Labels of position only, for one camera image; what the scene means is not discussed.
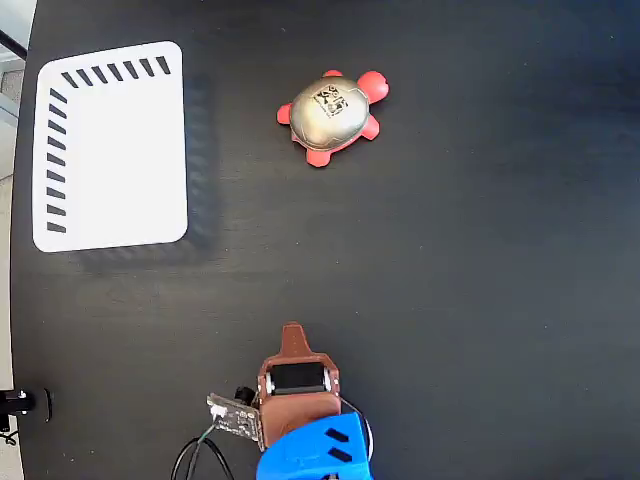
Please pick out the red turtle toy silver shell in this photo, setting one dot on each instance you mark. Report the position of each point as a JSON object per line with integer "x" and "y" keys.
{"x": 330, "y": 117}

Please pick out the black table clamp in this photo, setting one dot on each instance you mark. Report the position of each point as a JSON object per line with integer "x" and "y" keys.
{"x": 25, "y": 401}

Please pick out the bare circuit board camera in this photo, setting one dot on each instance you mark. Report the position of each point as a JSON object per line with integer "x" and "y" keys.
{"x": 236, "y": 416}

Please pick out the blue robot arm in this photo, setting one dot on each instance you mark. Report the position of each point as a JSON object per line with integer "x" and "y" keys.
{"x": 312, "y": 452}

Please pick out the black diagonal bar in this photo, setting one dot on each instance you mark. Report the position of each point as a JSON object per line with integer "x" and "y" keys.
{"x": 12, "y": 44}

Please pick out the brown gripper with servo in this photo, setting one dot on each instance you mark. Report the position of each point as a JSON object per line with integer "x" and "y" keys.
{"x": 299, "y": 409}

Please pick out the white rectangular tray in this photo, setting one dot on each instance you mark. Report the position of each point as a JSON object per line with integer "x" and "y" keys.
{"x": 125, "y": 165}

